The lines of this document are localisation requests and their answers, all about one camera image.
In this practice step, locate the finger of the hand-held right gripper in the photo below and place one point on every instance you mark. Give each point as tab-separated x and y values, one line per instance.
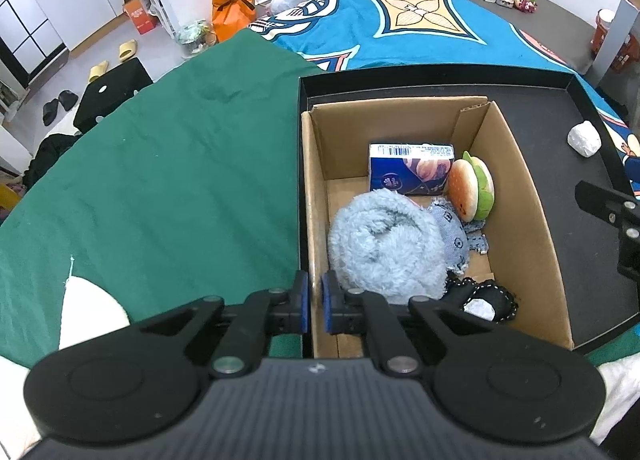
607	202

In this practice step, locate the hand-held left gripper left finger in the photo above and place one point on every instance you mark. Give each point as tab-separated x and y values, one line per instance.
301	300

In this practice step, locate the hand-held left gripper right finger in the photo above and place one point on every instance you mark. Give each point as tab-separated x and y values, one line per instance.
327	300

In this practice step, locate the fluffy grey-blue plush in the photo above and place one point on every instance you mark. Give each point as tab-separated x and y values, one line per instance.
380	245

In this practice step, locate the brown cardboard box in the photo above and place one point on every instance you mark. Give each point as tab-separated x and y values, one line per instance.
520	220

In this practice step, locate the black tray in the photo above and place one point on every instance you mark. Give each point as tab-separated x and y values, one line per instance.
550	114

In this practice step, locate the black lace pouch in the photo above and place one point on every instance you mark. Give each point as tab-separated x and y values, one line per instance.
462	290

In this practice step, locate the blue tissue packet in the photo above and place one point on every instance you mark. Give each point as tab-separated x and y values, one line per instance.
395	174

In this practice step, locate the blue-grey printed cloth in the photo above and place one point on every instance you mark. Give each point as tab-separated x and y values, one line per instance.
455	235

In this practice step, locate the burger plush toy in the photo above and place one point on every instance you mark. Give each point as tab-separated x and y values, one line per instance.
465	187

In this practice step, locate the white crumpled wad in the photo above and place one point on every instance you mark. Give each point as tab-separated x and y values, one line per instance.
584	138

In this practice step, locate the red basket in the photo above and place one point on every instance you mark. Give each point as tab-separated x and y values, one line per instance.
625	54

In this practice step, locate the red and white bucket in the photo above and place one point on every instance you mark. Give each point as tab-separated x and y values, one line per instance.
602	32

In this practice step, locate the green blanket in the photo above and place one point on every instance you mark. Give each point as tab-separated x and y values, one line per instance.
150	164

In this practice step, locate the white bed sheet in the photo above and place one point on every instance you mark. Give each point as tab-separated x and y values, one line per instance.
90	310

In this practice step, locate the red small toys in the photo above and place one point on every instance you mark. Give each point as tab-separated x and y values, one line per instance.
525	3

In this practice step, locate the blue printed blanket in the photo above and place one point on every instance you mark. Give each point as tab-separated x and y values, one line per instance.
350	24

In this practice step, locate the black stool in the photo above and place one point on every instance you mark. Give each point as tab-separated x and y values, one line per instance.
112	94

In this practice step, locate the clear bag of small things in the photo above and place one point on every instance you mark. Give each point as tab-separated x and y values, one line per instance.
195	37

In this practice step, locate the dark clothes pile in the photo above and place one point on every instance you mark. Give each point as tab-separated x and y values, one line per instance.
50	154

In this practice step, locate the orange gift bag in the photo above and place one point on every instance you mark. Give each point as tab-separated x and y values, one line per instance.
230	14

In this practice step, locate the yellow slipper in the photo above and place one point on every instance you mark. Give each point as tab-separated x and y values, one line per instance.
98	70
127	49

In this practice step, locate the black slipper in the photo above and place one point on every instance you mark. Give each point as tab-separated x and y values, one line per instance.
67	99
51	112

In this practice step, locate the yellow thing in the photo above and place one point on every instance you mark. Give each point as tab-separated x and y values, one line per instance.
7	202

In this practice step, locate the small orange cardboard box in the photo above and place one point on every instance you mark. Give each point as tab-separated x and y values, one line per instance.
140	17

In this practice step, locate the black-framed sliding door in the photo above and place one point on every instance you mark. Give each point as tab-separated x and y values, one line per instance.
25	24

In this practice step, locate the white post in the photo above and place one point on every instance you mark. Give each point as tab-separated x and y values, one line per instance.
617	34

